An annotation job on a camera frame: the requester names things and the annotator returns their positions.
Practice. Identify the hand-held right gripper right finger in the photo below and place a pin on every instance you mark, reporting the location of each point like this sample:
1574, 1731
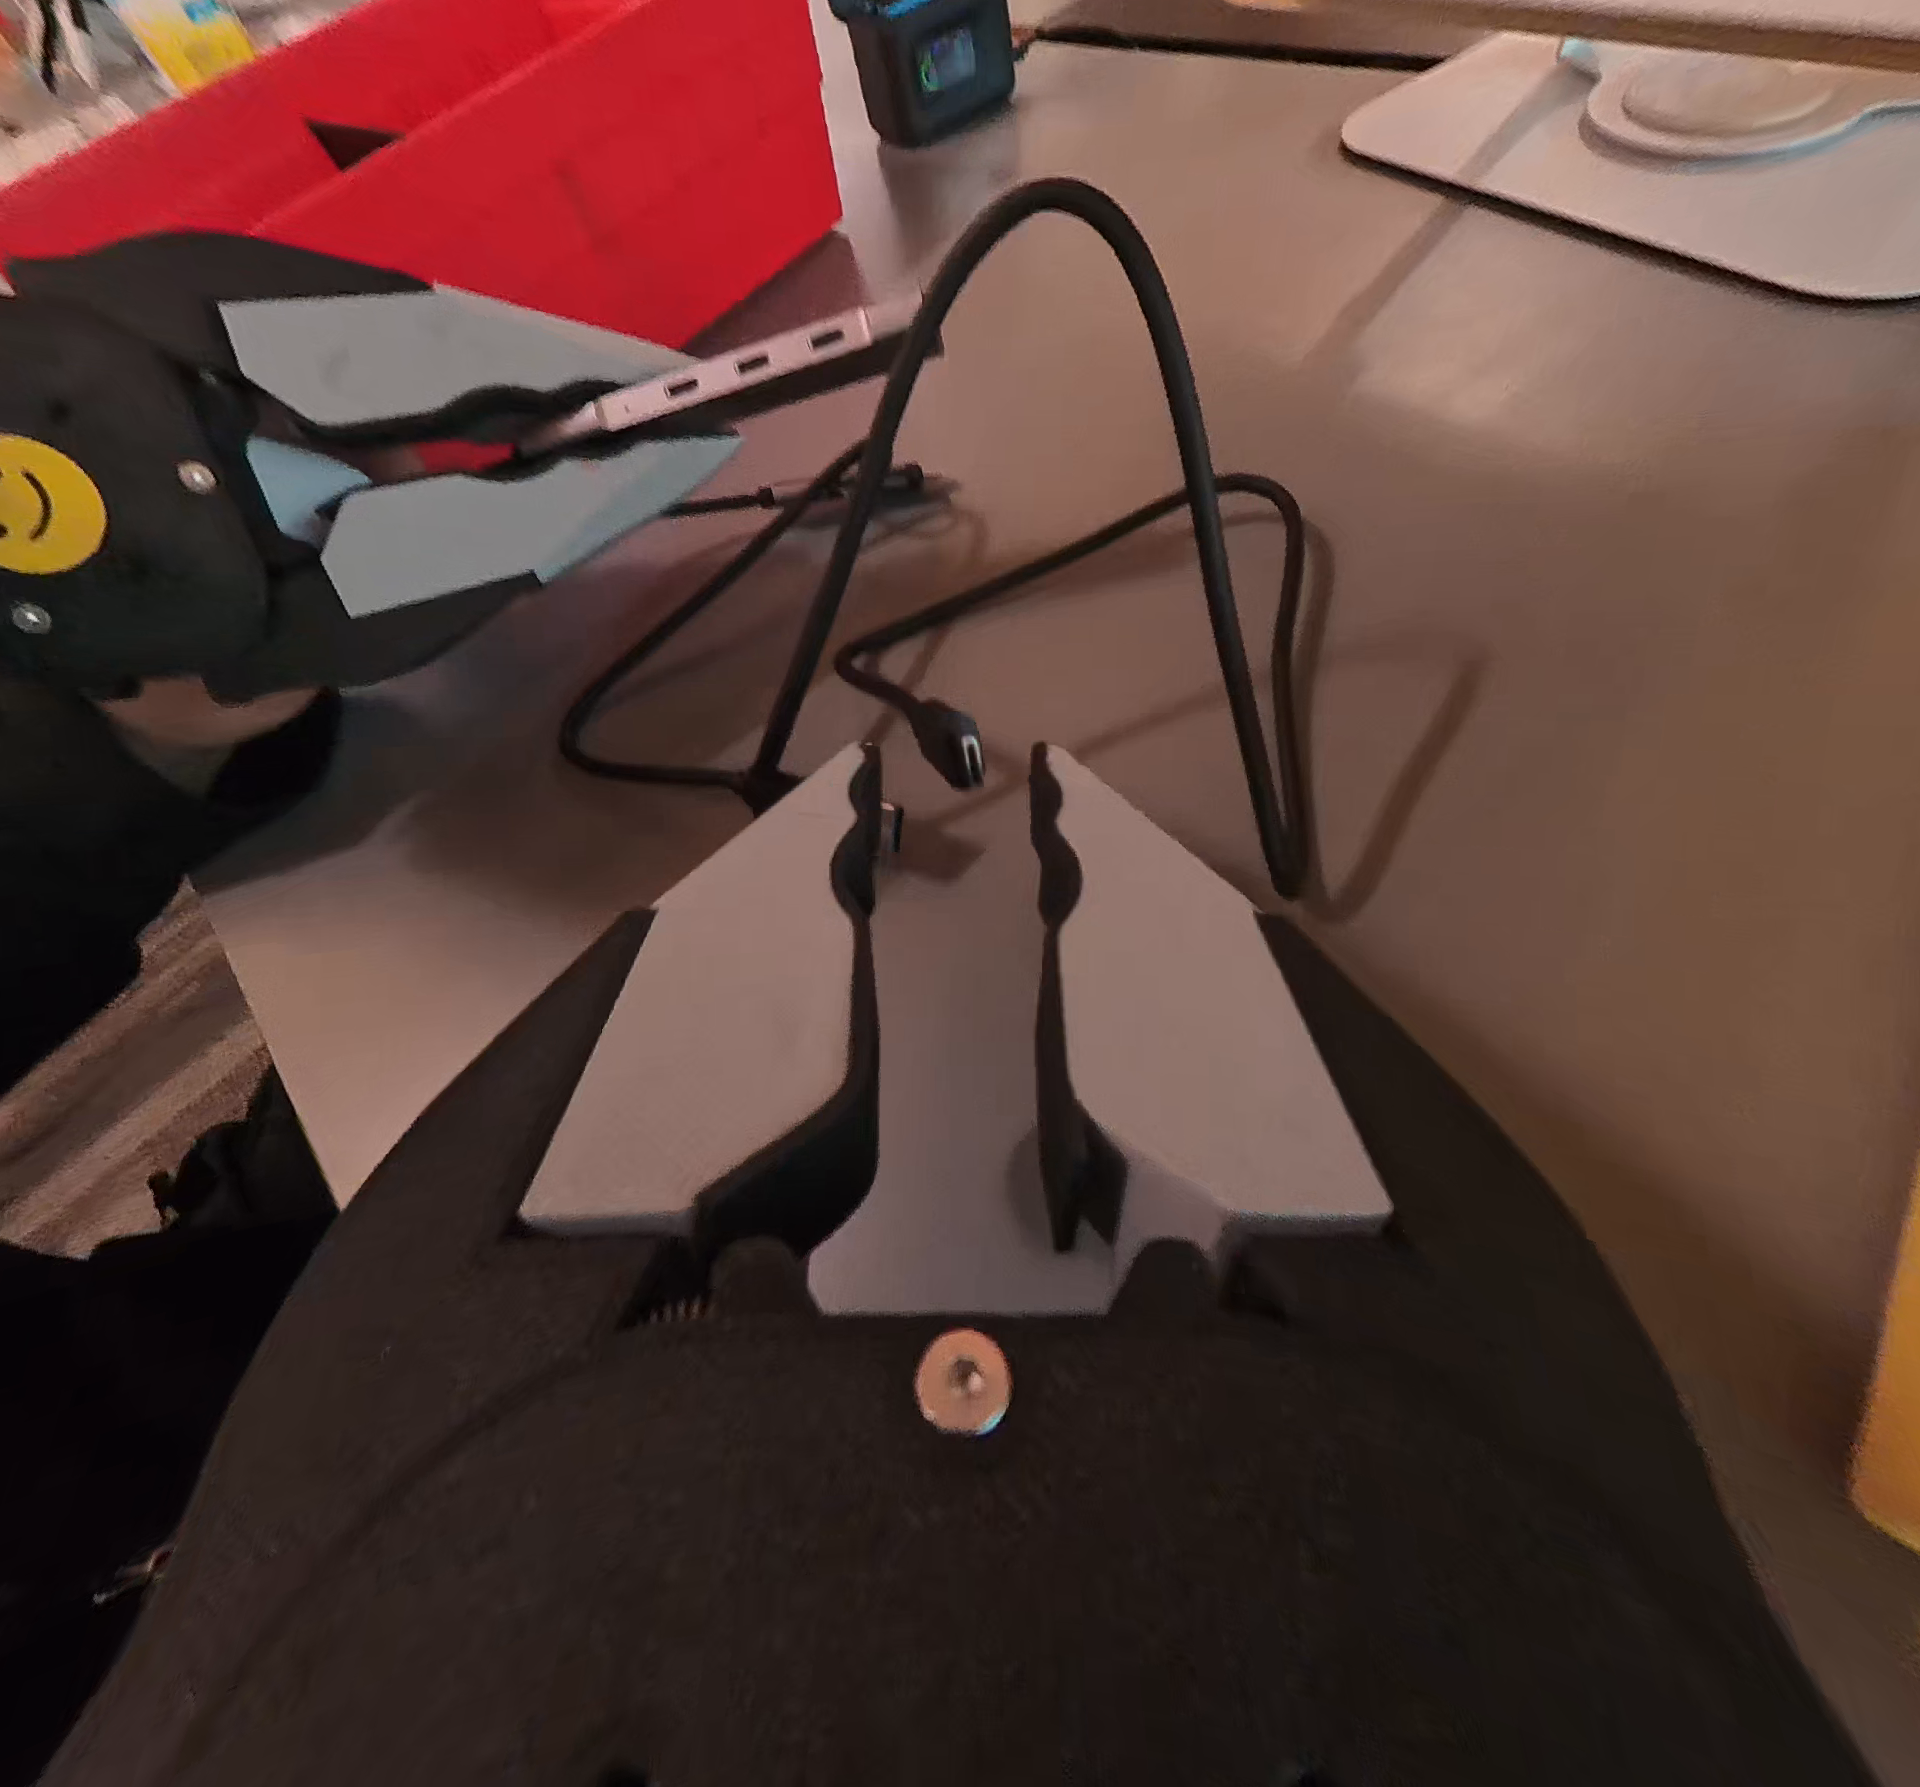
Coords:
1201, 1052

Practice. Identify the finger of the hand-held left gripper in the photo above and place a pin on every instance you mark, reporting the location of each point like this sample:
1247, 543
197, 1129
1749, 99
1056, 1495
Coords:
494, 518
407, 346

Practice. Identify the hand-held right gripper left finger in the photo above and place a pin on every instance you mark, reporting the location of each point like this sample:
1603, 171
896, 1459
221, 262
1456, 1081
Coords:
722, 1052

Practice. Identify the red plastic bin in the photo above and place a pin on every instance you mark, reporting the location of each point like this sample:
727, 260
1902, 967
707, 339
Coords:
599, 167

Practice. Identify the person's left hand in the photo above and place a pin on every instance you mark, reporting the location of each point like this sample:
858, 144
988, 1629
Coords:
202, 723

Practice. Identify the black charging case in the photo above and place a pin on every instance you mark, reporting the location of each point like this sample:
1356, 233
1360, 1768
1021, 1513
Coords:
932, 62

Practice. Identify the person's body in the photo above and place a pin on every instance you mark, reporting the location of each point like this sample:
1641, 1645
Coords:
105, 1441

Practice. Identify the yellow plastic bin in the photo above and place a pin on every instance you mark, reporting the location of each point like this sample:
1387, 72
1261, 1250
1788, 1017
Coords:
1891, 1367

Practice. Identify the silver display stand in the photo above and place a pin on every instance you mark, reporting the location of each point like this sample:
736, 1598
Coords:
1652, 167

